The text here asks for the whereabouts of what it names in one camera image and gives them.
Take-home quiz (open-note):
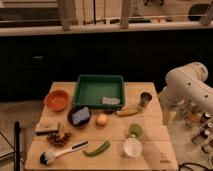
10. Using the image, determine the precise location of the grey cloth in tray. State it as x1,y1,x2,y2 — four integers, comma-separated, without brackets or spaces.
102,96,120,105

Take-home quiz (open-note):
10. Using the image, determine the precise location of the wooden block with black handle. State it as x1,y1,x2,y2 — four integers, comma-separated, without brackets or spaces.
35,122,60,135

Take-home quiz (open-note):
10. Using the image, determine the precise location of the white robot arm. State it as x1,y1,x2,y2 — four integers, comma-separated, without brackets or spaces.
158,62,213,125

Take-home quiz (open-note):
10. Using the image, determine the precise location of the black stand left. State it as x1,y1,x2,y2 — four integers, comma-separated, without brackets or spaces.
14,121,21,171

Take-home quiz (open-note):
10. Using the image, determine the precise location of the green plastic tray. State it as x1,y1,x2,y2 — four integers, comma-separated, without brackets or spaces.
72,75,125,110

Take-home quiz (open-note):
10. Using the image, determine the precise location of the green chili pepper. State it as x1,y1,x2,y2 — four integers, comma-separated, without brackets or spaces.
83,141,110,157

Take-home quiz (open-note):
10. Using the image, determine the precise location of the metal cup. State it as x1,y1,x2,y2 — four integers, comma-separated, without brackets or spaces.
139,92,152,108

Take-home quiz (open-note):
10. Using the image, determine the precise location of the green round lid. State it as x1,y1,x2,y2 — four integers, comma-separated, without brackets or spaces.
129,123,143,138

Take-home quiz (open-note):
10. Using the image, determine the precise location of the white dish brush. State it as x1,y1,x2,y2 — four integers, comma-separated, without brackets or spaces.
39,141,88,166

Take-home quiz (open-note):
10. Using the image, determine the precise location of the blue sponge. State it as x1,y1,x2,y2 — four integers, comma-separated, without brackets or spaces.
72,107,90,125

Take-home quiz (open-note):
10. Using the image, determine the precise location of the white paper cup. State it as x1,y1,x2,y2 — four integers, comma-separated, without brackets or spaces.
123,138,142,158

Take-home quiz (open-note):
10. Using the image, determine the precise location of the dark bowl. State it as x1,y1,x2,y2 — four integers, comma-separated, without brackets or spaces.
67,106,91,128

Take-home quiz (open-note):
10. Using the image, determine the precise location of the orange bowl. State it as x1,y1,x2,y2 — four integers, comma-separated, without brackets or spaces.
44,90,69,112

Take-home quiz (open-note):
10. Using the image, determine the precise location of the spice jars rack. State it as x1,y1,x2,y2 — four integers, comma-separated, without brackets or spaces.
180,102,212,151

